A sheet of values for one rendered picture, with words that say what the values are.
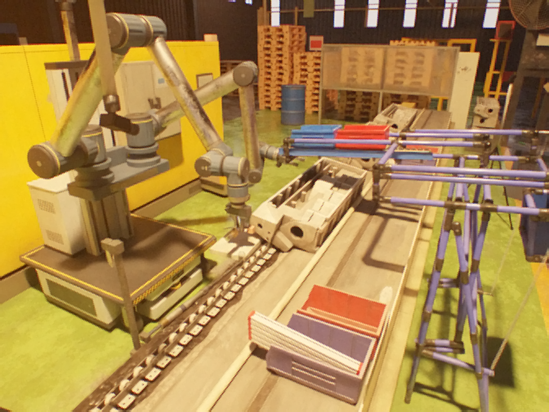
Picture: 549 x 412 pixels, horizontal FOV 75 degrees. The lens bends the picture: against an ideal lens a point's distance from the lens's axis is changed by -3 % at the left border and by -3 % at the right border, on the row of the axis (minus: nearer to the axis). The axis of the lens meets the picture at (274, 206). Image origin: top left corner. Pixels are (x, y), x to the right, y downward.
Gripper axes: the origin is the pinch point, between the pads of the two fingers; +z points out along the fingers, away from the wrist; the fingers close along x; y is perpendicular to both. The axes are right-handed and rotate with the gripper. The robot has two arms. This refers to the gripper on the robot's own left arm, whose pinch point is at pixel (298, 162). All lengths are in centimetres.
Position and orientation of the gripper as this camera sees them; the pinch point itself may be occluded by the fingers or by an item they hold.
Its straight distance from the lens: 280.6
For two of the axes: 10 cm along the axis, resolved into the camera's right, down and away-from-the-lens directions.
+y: 1.5, -8.7, -4.7
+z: 8.8, 3.4, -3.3
